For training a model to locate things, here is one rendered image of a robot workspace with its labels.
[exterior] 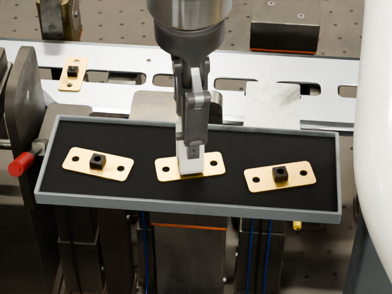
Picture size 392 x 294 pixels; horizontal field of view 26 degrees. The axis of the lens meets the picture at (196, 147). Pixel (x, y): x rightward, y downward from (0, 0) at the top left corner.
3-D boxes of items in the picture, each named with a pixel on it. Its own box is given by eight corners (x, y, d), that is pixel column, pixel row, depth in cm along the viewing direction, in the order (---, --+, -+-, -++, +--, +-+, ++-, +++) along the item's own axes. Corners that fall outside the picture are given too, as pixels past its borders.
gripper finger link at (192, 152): (198, 121, 98) (202, 139, 96) (198, 152, 102) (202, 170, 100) (185, 123, 98) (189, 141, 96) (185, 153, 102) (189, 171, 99)
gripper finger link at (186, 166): (203, 127, 100) (204, 131, 99) (203, 168, 105) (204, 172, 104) (178, 130, 100) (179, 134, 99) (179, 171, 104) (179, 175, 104)
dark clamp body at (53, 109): (114, 261, 153) (95, 105, 125) (102, 317, 145) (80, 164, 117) (73, 258, 153) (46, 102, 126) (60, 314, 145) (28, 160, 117)
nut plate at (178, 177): (220, 153, 107) (220, 146, 107) (226, 174, 105) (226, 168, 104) (154, 160, 106) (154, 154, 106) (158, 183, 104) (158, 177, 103)
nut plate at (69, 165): (135, 161, 106) (134, 154, 106) (125, 183, 104) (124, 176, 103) (72, 147, 108) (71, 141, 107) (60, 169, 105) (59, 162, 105)
